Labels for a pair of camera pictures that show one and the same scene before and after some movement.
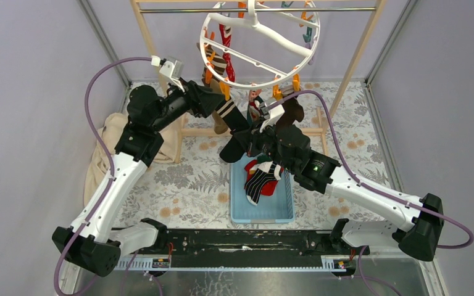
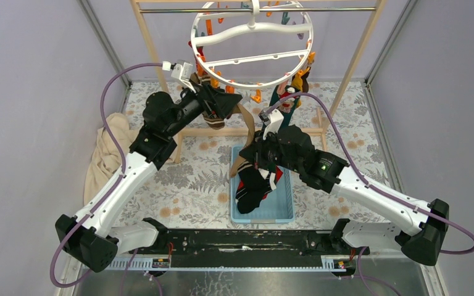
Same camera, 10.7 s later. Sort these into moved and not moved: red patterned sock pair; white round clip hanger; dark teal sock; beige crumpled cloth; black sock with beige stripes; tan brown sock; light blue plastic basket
Moved: red patterned sock pair; black sock with beige stripes; tan brown sock; dark teal sock
Not moved: light blue plastic basket; white round clip hanger; beige crumpled cloth
